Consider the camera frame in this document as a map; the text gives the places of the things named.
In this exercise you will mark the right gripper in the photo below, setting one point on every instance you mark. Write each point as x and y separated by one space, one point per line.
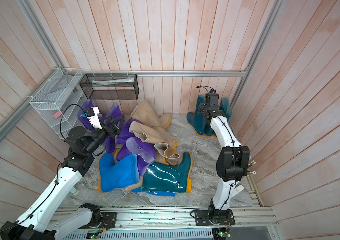
204 106

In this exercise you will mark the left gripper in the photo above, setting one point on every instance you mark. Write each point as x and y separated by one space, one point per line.
116 130

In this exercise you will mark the beige boot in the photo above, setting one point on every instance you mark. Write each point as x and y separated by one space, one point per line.
152 135
145 113
166 155

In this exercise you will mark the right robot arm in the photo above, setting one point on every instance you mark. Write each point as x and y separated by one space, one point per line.
232 163

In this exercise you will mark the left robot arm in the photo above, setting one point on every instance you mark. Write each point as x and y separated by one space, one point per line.
33 224

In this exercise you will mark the teal boot standing back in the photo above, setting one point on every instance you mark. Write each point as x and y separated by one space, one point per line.
225 107

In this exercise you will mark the black mesh basket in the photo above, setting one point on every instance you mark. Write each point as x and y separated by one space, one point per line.
108 93

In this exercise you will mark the paper in black basket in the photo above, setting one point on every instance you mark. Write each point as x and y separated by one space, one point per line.
124 82

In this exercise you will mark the blue boot on top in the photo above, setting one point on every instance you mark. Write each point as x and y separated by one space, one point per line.
120 175

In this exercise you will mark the pink eraser block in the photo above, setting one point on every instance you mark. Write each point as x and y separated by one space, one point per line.
57 115

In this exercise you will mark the bundle of pencils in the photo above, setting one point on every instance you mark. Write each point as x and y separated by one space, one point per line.
251 163

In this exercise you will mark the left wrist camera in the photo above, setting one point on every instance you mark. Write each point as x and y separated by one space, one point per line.
90 118

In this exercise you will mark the aluminium frame rail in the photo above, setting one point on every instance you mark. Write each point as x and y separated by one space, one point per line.
144 74

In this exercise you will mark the white wire shelf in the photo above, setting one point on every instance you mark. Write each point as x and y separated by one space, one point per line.
58 93

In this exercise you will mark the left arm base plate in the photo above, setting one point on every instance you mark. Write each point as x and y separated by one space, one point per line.
104 220

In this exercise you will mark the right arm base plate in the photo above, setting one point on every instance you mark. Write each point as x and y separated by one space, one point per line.
213 217

